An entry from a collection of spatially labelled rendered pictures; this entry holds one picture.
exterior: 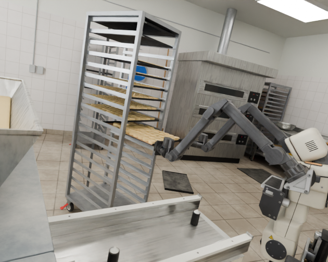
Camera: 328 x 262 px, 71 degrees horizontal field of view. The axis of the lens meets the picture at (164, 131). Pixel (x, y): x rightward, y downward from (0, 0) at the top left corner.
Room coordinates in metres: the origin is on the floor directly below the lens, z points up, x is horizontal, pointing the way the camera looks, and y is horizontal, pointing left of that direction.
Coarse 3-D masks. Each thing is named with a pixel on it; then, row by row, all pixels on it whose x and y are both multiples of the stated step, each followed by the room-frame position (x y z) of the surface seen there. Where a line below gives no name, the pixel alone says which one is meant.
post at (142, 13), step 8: (144, 16) 1.67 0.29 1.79; (136, 32) 1.67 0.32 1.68; (136, 40) 1.66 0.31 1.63; (136, 48) 1.66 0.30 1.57; (136, 56) 1.67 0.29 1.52; (136, 64) 1.68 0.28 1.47; (128, 80) 1.67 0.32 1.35; (128, 88) 1.66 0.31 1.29; (128, 96) 1.65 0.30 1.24; (128, 104) 1.66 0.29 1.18; (128, 112) 1.67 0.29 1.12; (120, 128) 1.67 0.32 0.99; (120, 136) 1.66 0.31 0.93; (120, 144) 1.65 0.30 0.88; (120, 152) 1.66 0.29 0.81; (120, 160) 1.68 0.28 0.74; (112, 176) 1.67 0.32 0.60; (112, 184) 1.66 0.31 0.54; (112, 192) 1.66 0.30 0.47; (112, 200) 1.67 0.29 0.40
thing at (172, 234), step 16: (128, 224) 0.79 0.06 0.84; (144, 224) 0.81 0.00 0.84; (160, 224) 0.83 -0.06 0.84; (176, 224) 0.85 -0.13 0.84; (192, 224) 0.87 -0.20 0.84; (208, 224) 0.90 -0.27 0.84; (64, 240) 0.64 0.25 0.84; (80, 240) 0.66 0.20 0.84; (96, 240) 0.67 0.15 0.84; (112, 240) 0.69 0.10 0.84; (128, 240) 0.70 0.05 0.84; (144, 240) 0.72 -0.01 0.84; (160, 240) 0.74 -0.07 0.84; (176, 240) 0.75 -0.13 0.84; (192, 240) 0.77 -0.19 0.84; (208, 240) 0.79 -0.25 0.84; (64, 256) 0.58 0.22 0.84; (80, 256) 0.59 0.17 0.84; (96, 256) 0.60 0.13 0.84; (112, 256) 0.56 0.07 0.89; (128, 256) 0.63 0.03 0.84; (144, 256) 0.64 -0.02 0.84; (160, 256) 0.66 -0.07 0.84; (240, 256) 0.74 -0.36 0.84
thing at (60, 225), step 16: (112, 208) 0.78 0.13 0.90; (128, 208) 0.80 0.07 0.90; (144, 208) 0.83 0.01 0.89; (160, 208) 0.88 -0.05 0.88; (176, 208) 0.93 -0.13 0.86; (192, 208) 0.99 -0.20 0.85; (64, 224) 0.66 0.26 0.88; (80, 224) 0.69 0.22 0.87; (96, 224) 0.73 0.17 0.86; (112, 224) 0.76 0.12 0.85
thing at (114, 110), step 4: (88, 104) 2.04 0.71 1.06; (92, 104) 2.09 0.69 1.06; (96, 104) 2.12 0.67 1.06; (100, 104) 2.16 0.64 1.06; (104, 104) 2.20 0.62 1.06; (100, 108) 1.96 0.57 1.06; (104, 108) 2.00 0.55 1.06; (108, 108) 2.05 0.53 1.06; (112, 108) 2.12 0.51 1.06; (116, 108) 2.13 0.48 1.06; (108, 112) 1.87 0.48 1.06; (112, 112) 1.88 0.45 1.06; (116, 112) 1.91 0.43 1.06; (120, 112) 1.98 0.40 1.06; (132, 112) 2.13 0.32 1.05; (136, 112) 2.14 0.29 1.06; (120, 116) 1.77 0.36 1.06; (128, 116) 1.84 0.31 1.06; (132, 116) 1.87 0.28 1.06; (136, 116) 1.92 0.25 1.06; (140, 116) 1.95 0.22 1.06; (144, 116) 1.99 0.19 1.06; (148, 116) 2.04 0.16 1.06; (128, 120) 1.75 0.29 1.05
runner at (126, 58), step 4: (88, 52) 2.02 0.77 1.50; (92, 52) 1.99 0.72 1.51; (96, 52) 1.96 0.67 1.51; (100, 56) 1.92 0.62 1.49; (104, 56) 1.89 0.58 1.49; (108, 56) 1.86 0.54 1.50; (112, 56) 1.84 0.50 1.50; (116, 56) 1.81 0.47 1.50; (120, 56) 1.78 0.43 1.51; (124, 56) 1.76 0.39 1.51; (128, 60) 1.73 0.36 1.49
